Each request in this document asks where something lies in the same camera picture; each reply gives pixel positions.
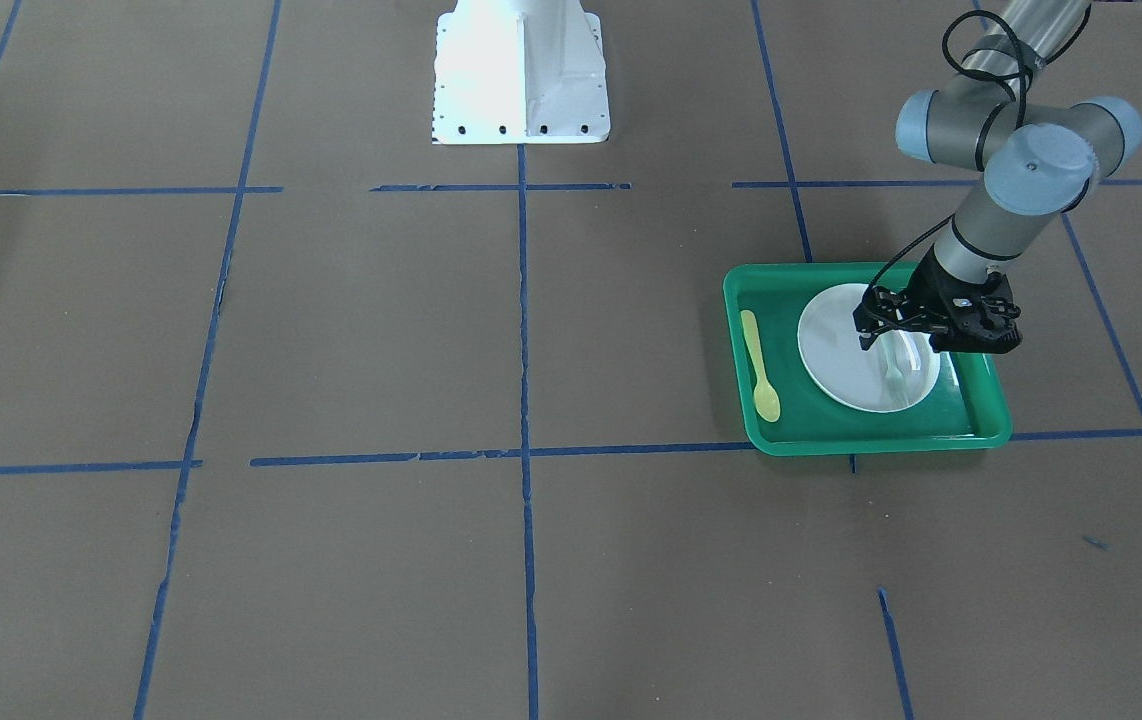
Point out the white central pedestal column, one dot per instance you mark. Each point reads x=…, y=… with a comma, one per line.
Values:
x=511, y=72

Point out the yellow plastic spoon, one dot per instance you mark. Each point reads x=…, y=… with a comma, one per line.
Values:
x=765, y=398

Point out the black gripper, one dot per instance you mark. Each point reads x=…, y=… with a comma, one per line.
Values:
x=924, y=291

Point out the white round plate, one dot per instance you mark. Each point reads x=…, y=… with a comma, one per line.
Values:
x=829, y=349

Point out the green plastic tray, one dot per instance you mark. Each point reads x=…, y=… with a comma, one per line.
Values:
x=966, y=407

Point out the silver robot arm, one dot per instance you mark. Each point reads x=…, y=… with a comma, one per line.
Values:
x=1035, y=163

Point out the pale green plastic fork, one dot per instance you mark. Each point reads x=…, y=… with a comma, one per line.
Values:
x=894, y=377

